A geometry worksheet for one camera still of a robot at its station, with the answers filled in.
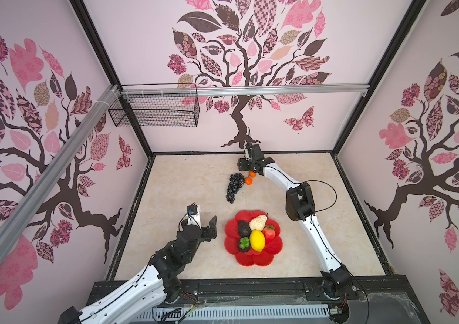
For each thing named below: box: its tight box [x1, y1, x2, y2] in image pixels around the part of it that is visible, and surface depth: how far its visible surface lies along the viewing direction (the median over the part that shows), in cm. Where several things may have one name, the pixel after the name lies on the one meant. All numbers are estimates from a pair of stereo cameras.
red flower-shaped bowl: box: [224, 209, 284, 267], surface depth 85 cm
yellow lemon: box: [249, 228, 266, 253], surface depth 83 cm
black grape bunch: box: [225, 172, 246, 204], surface depth 102 cm
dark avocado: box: [237, 220, 252, 238], surface depth 87 cm
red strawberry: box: [262, 224, 277, 241], surface depth 85 cm
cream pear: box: [248, 214, 268, 232], surface depth 87 cm
